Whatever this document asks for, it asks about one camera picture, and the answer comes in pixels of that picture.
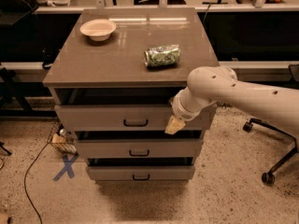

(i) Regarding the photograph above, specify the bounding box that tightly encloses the crushed green soda can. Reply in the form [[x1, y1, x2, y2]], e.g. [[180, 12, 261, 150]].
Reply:
[[144, 45, 180, 68]]

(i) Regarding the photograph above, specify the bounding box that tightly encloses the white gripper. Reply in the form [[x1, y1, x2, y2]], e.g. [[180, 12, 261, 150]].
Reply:
[[164, 92, 199, 134]]

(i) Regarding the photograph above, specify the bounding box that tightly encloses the blue tape cross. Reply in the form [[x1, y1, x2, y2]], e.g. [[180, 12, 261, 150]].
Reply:
[[53, 154, 78, 181]]

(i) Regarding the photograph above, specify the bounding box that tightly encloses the grey drawer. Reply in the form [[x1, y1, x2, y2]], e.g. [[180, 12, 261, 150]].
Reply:
[[74, 139, 203, 159], [54, 102, 218, 132], [87, 166, 195, 181]]

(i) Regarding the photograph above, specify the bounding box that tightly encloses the grey middle drawer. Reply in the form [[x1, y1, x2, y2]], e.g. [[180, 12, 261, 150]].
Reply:
[[74, 139, 203, 159]]

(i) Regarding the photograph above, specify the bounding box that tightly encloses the black floor cable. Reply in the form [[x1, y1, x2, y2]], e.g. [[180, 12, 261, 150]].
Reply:
[[23, 140, 52, 224]]

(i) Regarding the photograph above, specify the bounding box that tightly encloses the grey drawer cabinet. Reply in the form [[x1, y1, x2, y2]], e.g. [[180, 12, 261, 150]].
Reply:
[[44, 7, 218, 171]]

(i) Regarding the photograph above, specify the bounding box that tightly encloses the wire basket with items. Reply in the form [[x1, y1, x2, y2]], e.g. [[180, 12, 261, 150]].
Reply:
[[48, 122, 78, 155]]

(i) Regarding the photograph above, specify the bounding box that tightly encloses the grey top drawer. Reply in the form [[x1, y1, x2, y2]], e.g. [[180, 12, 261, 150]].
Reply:
[[54, 102, 218, 132]]

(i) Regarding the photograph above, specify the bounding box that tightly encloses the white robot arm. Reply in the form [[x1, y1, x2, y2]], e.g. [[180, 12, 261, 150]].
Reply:
[[165, 66, 299, 138]]

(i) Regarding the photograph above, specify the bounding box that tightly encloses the grey bottom drawer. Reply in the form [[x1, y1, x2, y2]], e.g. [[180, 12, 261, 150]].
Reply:
[[87, 166, 195, 181]]

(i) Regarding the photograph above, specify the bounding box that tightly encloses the white paper bowl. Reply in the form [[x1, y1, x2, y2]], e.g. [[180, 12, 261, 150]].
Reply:
[[80, 19, 116, 41]]

